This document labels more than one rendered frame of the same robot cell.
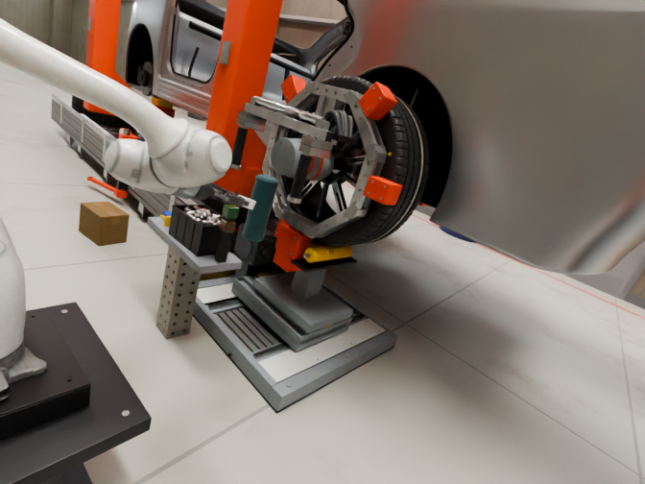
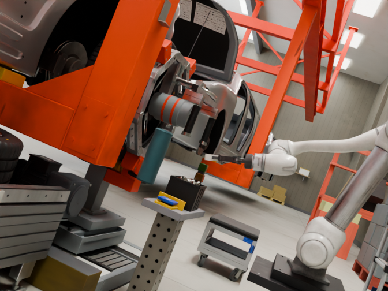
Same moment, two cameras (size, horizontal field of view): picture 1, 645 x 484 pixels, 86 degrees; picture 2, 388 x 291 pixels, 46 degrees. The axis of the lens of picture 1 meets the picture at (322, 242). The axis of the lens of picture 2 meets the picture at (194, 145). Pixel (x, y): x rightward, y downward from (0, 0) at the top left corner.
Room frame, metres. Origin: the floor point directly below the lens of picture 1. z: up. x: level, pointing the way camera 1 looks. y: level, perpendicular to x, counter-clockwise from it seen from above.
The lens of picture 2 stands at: (2.00, 2.31, 0.69)
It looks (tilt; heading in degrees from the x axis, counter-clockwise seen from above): 1 degrees up; 248
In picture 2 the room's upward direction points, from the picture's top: 21 degrees clockwise
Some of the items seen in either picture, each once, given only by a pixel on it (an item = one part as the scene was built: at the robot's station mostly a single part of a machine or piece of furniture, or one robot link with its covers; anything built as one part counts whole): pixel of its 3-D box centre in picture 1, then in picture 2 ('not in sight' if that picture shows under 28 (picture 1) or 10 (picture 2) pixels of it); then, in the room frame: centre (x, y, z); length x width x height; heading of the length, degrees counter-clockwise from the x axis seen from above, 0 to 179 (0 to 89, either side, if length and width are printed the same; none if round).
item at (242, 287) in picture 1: (291, 303); (74, 226); (1.51, 0.05, 0.13); 0.50 x 0.36 x 0.10; 52
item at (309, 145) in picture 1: (316, 146); (209, 111); (1.08, 0.11, 0.93); 0.09 x 0.05 x 0.05; 142
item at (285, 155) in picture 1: (303, 159); (172, 110); (1.29, 0.16, 0.85); 0.21 x 0.14 x 0.14; 142
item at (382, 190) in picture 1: (382, 190); not in sight; (1.16, -0.14, 0.85); 0.09 x 0.08 x 0.07; 52
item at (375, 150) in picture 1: (316, 161); (160, 105); (1.34, 0.11, 0.85); 0.54 x 0.07 x 0.54; 52
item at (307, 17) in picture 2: not in sight; (257, 90); (-0.70, -2.90, 1.75); 0.68 x 0.16 x 2.45; 142
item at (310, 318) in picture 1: (309, 276); (93, 190); (1.48, 0.01, 0.32); 0.40 x 0.30 x 0.28; 52
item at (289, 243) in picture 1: (298, 247); (126, 170); (1.37, 0.09, 0.48); 0.16 x 0.12 x 0.17; 142
